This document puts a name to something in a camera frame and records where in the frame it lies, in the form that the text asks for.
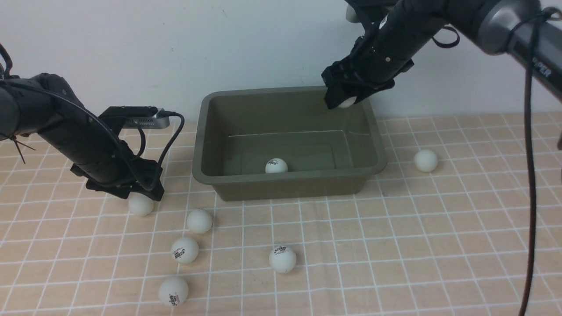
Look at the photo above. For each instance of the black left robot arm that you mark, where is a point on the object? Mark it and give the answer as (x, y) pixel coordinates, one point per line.
(46, 105)

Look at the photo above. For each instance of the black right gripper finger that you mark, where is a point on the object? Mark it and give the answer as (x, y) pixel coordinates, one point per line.
(364, 92)
(334, 96)

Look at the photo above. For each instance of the checkered peach tablecloth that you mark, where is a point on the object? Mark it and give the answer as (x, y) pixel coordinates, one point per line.
(449, 242)

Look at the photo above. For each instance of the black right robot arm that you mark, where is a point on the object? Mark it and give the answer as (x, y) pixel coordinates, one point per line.
(395, 30)

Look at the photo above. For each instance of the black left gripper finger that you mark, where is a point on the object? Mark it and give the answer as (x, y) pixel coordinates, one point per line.
(154, 189)
(119, 191)

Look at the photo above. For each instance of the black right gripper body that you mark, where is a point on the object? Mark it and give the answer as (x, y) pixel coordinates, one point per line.
(364, 70)

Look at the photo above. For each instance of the olive green plastic bin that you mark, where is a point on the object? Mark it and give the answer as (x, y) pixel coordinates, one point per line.
(328, 151)

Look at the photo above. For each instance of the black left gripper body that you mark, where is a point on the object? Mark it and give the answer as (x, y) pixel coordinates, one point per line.
(116, 172)

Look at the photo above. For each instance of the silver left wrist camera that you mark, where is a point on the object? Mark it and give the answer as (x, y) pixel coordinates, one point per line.
(133, 117)

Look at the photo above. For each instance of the white printed ping-pong ball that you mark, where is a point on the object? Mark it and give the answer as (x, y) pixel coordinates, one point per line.
(185, 250)

